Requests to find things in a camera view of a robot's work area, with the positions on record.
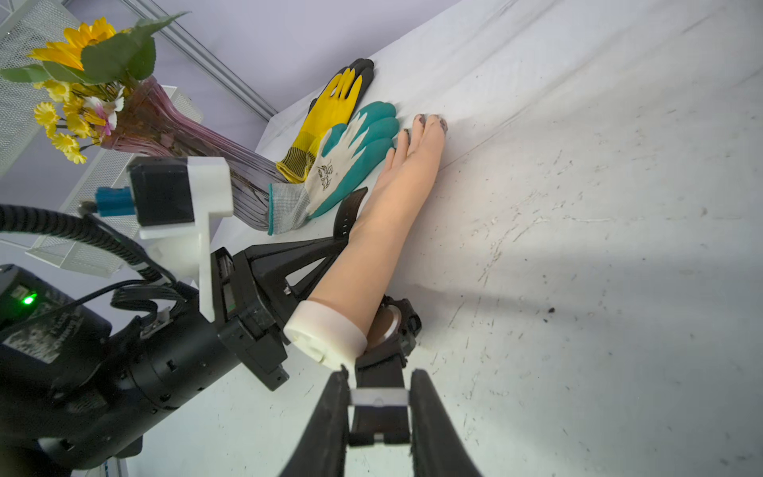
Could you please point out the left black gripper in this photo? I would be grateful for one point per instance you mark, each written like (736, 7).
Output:
(246, 284)

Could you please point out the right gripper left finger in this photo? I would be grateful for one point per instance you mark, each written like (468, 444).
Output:
(322, 449)

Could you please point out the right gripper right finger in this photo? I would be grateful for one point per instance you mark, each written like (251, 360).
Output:
(436, 448)

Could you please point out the black digital wrist watch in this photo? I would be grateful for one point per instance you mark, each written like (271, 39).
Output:
(380, 400)

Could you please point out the mannequin hand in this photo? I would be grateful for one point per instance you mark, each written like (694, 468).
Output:
(332, 325)

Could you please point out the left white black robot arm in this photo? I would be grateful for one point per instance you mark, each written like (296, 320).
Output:
(74, 393)

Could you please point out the green white work glove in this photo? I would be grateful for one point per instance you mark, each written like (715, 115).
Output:
(344, 158)

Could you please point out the white two-tier mesh shelf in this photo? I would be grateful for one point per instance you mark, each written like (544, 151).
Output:
(32, 171)

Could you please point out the yellow black work glove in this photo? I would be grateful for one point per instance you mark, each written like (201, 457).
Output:
(335, 105)

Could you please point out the purple ribbed glass vase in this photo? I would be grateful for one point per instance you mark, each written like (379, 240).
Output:
(150, 125)

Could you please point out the yellow artificial flower bouquet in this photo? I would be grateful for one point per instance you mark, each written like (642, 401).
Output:
(90, 78)

